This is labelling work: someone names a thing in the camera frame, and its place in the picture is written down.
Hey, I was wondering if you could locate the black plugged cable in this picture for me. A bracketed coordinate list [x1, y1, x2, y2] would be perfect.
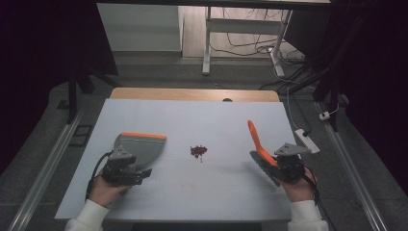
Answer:
[292, 94, 313, 138]

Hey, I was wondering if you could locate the white table board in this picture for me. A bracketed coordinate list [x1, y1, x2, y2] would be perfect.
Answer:
[54, 97, 322, 223]

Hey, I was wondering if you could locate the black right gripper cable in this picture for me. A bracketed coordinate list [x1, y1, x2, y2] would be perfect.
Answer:
[300, 164, 339, 231]

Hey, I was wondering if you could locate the dark curtain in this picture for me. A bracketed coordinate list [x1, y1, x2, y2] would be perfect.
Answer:
[0, 0, 119, 177]
[283, 0, 408, 189]

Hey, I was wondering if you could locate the black tripod stand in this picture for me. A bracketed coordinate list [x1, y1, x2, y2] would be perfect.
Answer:
[64, 62, 123, 125]
[278, 62, 342, 133]

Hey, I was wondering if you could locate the grey dustpan with orange edge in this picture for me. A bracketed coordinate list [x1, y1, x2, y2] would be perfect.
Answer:
[113, 131, 167, 173]

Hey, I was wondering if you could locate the white desk frame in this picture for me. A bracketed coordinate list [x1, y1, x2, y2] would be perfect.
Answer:
[201, 6, 293, 78]

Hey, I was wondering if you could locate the white cabinet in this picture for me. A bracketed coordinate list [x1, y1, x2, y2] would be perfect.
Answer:
[96, 3, 185, 53]

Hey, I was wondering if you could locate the person's right hand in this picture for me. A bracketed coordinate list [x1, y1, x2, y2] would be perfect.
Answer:
[278, 167, 319, 203]

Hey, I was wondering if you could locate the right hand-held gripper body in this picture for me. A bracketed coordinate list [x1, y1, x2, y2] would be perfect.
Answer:
[273, 142, 312, 185]

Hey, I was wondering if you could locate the black rectangular floor frame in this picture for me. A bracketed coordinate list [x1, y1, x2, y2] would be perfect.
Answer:
[68, 123, 94, 148]

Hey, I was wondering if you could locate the orange-handled grey brush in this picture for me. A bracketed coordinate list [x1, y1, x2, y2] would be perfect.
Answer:
[246, 119, 283, 188]

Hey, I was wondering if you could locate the wooden table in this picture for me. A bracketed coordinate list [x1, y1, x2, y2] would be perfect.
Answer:
[110, 87, 281, 103]

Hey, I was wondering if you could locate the pile of red beans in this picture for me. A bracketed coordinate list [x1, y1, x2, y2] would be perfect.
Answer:
[190, 144, 209, 164]

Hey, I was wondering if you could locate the aluminium floor rail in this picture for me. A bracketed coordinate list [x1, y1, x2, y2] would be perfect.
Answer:
[6, 106, 87, 231]
[315, 101, 390, 231]

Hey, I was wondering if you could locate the white power strip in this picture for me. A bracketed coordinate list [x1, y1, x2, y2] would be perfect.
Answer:
[294, 128, 321, 155]

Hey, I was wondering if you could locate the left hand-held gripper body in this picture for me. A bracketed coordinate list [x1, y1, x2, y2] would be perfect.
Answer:
[101, 144, 144, 187]

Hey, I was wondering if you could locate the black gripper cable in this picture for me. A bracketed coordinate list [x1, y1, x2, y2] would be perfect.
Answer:
[85, 150, 115, 202]
[300, 164, 339, 231]

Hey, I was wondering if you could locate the tangle of black floor cables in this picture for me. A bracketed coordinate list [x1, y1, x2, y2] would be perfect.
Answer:
[210, 7, 306, 66]

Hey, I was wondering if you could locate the person's left hand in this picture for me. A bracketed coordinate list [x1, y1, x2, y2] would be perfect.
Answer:
[88, 174, 132, 209]

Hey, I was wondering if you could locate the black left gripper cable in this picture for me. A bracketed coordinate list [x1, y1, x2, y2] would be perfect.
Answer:
[85, 150, 115, 202]

